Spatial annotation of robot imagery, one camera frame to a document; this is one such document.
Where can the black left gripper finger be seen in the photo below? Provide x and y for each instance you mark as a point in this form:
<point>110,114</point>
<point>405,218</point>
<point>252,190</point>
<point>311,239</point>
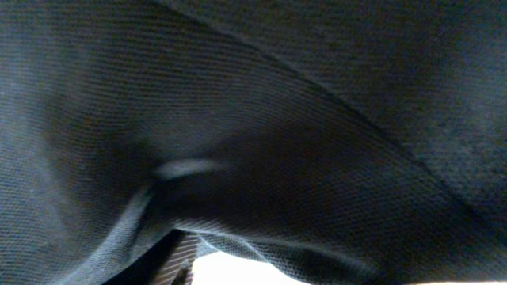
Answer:
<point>169,262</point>

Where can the black t-shirt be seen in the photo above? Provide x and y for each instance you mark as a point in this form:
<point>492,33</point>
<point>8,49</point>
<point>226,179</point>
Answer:
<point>343,142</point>

